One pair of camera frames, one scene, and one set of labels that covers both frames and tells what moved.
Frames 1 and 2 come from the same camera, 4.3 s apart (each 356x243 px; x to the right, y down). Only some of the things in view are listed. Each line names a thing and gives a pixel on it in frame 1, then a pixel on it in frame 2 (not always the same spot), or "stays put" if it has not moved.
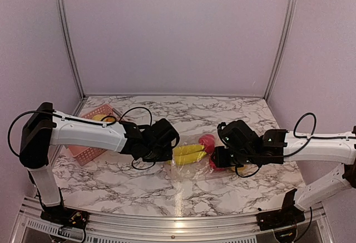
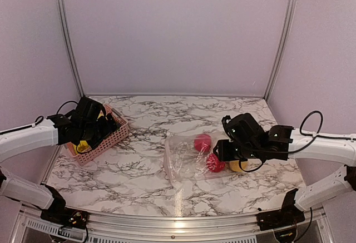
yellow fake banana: (187, 154) -> (82, 147)
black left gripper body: (157, 154) -> (94, 133)
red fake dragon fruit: (212, 164) stays put
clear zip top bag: (192, 161) stays put
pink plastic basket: (85, 154) stays put
